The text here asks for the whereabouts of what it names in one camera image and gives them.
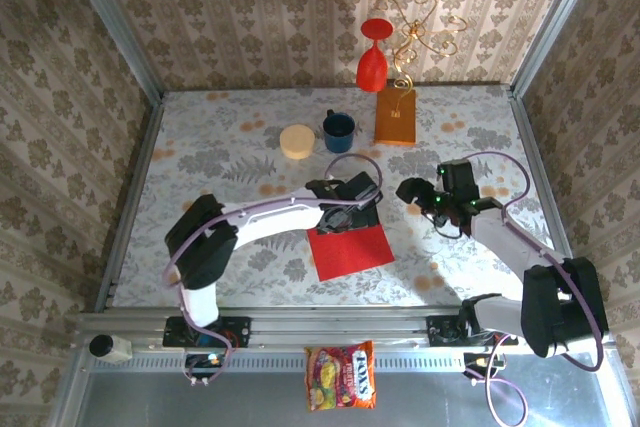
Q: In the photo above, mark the small electronics board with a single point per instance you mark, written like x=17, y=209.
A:
x=202, y=361
x=477, y=362

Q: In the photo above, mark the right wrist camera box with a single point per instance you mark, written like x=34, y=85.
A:
x=460, y=179

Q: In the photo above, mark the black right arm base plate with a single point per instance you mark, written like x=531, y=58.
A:
x=442, y=332

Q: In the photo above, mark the aluminium left corner post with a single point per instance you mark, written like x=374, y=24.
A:
x=115, y=27

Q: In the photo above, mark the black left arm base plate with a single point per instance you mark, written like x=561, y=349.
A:
x=235, y=332

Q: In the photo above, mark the aluminium corner post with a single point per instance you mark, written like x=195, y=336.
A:
x=555, y=17
x=115, y=27

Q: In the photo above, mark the Fox's candy bag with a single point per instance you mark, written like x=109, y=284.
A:
x=340, y=377

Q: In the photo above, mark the dark blue mug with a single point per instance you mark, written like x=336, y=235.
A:
x=336, y=144

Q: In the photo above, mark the red plastic goblet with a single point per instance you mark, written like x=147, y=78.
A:
x=372, y=69

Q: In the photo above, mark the aluminium right corner post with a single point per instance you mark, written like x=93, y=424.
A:
x=555, y=17

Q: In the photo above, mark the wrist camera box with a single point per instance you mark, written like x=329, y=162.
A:
x=365, y=189
x=460, y=179

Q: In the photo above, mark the beige round disc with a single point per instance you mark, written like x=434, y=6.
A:
x=297, y=143

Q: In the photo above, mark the aluminium left side rail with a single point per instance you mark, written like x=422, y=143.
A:
x=127, y=207

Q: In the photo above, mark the aluminium right side rail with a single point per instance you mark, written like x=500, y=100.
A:
x=545, y=187

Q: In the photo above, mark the aluminium front beam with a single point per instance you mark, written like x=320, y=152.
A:
x=325, y=327

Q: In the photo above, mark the floral table cover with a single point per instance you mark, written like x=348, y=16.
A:
x=225, y=112

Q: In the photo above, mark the small grey camera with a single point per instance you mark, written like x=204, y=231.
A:
x=110, y=346

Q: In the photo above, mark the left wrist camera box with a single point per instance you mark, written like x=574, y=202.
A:
x=365, y=189

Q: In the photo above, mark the grey metal panel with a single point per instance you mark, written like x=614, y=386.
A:
x=200, y=402

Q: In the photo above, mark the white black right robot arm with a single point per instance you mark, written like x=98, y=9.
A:
x=505, y=242

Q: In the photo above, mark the aluminium rail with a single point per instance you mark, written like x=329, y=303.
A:
x=127, y=207
x=545, y=187

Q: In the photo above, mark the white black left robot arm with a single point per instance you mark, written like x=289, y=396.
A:
x=270, y=219

